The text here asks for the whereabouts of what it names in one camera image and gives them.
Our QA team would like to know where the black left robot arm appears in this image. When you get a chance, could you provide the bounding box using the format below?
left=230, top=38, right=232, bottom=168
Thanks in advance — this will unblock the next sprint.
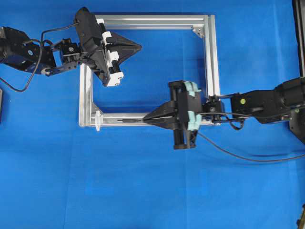
left=0, top=7, right=142, bottom=87

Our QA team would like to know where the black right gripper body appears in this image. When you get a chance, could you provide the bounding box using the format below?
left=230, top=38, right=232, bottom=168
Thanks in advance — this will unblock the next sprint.
left=168, top=81, right=202, bottom=149

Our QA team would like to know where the black wire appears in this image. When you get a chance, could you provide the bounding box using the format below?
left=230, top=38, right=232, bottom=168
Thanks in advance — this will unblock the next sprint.
left=116, top=118, right=305, bottom=163

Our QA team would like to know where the dark object left edge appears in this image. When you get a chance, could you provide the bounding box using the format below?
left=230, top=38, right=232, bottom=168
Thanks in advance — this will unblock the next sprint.
left=0, top=89, right=3, bottom=122

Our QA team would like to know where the black stand right edge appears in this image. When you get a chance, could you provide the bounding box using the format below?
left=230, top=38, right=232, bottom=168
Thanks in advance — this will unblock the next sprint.
left=292, top=0, right=305, bottom=79

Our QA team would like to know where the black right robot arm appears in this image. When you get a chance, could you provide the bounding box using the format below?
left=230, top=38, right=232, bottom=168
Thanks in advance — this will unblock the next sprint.
left=142, top=78, right=305, bottom=149

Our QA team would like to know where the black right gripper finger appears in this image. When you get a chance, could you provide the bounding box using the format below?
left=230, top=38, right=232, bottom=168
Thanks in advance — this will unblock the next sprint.
left=144, top=118, right=178, bottom=130
left=144, top=101, right=177, bottom=119

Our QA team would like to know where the aluminium extrusion frame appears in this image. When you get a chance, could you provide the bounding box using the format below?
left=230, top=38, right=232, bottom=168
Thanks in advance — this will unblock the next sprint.
left=79, top=13, right=221, bottom=127

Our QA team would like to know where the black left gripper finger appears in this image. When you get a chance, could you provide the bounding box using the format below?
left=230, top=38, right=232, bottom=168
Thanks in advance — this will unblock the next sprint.
left=108, top=45, right=142, bottom=65
left=108, top=32, right=142, bottom=48

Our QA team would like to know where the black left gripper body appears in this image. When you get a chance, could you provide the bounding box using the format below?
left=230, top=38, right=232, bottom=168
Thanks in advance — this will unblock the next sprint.
left=74, top=7, right=124, bottom=87

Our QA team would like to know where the white cable tie loop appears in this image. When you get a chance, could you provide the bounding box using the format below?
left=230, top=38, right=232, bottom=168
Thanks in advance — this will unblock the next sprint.
left=91, top=110, right=104, bottom=132

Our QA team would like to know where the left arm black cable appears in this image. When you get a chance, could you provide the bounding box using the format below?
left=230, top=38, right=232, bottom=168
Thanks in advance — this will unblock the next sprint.
left=0, top=22, right=81, bottom=93

